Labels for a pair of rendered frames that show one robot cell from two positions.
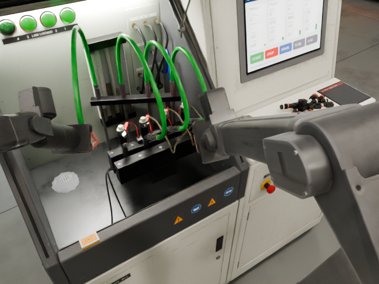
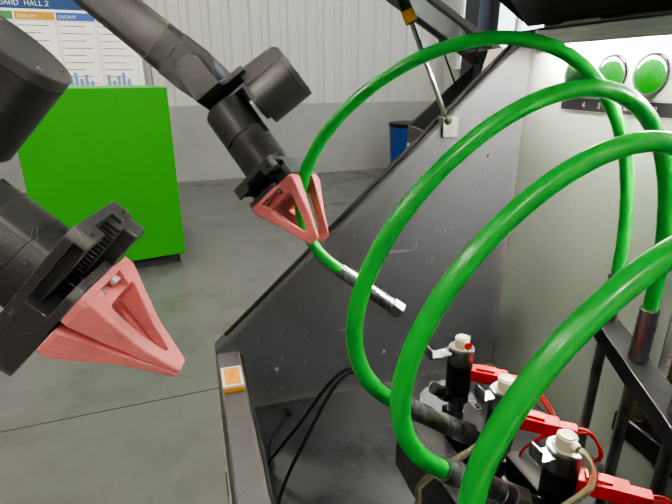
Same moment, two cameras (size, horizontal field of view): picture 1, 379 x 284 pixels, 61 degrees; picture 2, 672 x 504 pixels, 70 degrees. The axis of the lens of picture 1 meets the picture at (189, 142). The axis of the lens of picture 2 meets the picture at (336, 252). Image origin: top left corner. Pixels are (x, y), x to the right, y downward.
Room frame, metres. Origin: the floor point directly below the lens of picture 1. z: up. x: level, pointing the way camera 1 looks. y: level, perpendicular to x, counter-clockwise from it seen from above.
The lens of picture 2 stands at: (0.80, -0.26, 1.38)
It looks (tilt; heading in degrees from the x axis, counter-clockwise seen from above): 20 degrees down; 105
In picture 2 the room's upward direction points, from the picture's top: straight up
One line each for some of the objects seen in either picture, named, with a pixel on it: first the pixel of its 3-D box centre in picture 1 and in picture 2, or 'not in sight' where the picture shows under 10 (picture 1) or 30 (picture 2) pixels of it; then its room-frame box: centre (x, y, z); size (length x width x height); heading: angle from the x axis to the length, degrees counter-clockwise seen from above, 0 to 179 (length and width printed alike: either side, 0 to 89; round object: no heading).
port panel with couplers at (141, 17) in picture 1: (148, 48); not in sight; (1.16, 0.16, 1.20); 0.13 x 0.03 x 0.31; 122
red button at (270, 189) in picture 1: (269, 187); not in sight; (0.81, -0.31, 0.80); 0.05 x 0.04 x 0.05; 122
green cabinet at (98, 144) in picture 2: not in sight; (102, 176); (-1.90, 2.80, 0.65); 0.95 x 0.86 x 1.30; 43
